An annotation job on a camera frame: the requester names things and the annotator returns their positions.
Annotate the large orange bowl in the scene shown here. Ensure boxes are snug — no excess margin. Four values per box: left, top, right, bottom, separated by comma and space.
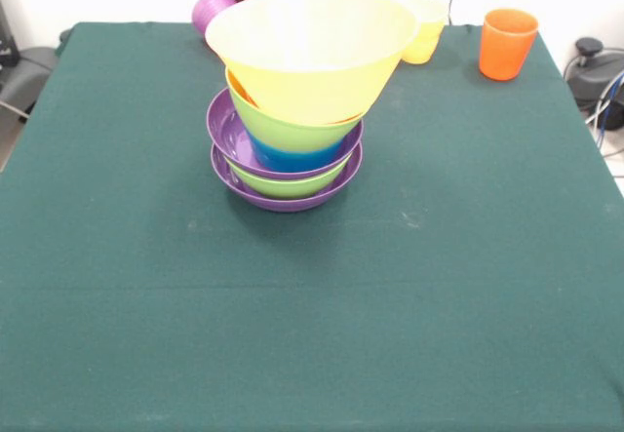
204, 0, 421, 127

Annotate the green bowl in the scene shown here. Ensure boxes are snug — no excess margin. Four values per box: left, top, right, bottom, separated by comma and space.
226, 151, 356, 200
224, 66, 365, 153

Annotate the purple cup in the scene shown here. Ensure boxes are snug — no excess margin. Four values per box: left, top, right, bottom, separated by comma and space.
191, 0, 238, 46

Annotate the small red bowl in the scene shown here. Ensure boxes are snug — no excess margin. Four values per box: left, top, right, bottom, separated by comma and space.
227, 73, 362, 127

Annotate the small blue bowl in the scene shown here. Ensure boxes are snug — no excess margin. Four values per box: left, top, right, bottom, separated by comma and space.
248, 128, 345, 174

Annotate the purple bowl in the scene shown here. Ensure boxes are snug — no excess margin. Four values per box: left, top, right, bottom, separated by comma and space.
205, 86, 365, 181
210, 139, 365, 213

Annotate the yellow cup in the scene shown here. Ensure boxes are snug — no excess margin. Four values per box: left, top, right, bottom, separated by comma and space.
400, 34, 440, 66
404, 0, 449, 43

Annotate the red orange cup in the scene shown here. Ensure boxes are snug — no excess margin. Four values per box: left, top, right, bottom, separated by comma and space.
478, 8, 540, 82

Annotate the dark green tablecloth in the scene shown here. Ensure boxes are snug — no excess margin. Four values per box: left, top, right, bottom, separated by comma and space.
0, 20, 624, 432

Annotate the black device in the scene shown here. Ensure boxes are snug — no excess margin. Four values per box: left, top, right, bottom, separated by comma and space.
0, 0, 21, 68

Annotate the blue cable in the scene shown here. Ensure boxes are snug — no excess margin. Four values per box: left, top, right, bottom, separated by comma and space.
595, 73, 624, 148

